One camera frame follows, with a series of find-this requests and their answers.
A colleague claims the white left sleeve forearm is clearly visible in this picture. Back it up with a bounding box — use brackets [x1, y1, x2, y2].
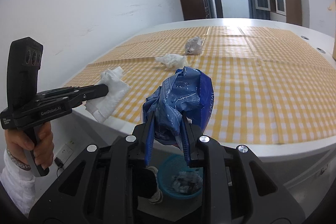
[1, 151, 35, 217]

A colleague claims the blue mesh trash basket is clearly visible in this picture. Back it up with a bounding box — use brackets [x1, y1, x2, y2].
[157, 155, 203, 200]

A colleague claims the blue plastic bag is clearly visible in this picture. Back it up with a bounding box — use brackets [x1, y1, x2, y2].
[142, 67, 214, 147]

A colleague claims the white tissue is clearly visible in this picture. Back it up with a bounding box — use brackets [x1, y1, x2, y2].
[155, 53, 189, 69]

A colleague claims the person's left hand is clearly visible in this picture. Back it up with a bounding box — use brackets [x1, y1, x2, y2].
[4, 122, 55, 169]

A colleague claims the white paper napkin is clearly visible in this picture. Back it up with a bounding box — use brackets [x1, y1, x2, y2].
[85, 66, 130, 123]

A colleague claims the brown cardboard box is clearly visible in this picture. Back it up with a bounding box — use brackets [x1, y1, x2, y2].
[330, 0, 336, 60]

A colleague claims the wall power socket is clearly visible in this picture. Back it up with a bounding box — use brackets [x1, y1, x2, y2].
[56, 144, 73, 164]

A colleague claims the silver wristwatch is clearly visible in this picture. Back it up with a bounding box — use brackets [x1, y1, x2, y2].
[6, 148, 31, 171]

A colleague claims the trash pile inside basket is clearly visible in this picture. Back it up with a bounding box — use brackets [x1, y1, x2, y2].
[171, 169, 203, 196]

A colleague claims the yellow checkered tablecloth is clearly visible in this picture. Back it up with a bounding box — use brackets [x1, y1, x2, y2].
[70, 26, 335, 144]

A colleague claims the white sneaker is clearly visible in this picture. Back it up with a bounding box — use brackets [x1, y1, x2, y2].
[147, 166, 163, 204]

